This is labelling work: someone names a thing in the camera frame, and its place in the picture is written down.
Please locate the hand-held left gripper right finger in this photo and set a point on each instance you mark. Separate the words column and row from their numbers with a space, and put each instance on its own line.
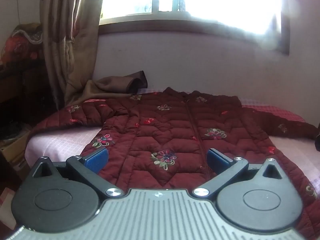
column 217, row 161

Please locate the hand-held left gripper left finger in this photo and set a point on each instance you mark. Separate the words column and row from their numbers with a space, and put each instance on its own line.
column 96, row 160

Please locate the maroon quilted floral jacket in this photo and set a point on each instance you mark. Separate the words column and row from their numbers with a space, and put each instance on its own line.
column 175, row 135

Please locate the pink checked bed sheet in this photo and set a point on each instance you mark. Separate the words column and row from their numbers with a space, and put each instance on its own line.
column 57, row 140

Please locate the cardboard box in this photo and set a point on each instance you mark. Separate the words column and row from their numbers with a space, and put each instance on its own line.
column 13, row 147

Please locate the dark wooden cabinet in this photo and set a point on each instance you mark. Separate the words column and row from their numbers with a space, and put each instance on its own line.
column 27, row 92

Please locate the beige curtain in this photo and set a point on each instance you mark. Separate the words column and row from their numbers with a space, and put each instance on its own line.
column 70, row 42

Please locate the red floral folded bedding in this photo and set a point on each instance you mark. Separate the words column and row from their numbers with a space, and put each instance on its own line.
column 20, row 42

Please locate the window with brown frame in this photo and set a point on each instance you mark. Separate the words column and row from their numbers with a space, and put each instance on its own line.
column 200, row 2

